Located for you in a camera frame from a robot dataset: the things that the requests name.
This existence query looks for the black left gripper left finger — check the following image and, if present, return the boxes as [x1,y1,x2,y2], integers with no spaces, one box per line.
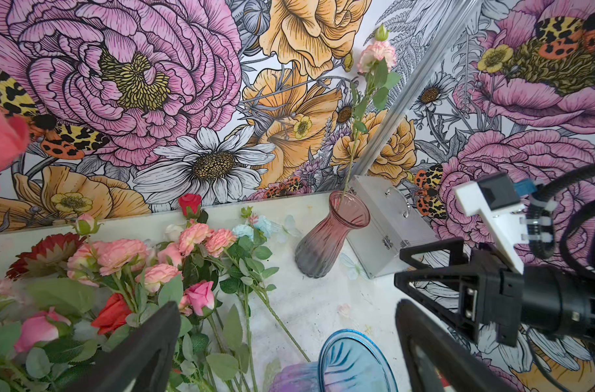
[65,302,181,391]

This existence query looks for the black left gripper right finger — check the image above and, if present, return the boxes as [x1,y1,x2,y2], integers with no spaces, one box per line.
[396,300,513,391]

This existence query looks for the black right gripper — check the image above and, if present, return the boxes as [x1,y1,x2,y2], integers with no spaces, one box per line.
[394,238,595,346]

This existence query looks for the blue purple glass vase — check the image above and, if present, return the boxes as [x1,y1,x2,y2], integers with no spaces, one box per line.
[270,329,398,392]

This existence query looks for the dark pink glass vase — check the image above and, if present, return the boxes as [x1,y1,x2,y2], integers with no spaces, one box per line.
[294,190,370,279]

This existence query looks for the pink flower stems on table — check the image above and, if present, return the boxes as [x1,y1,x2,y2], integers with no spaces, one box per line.
[0,195,293,391]

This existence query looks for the grey metal box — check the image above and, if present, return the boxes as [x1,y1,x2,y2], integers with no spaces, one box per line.
[348,176,437,279]

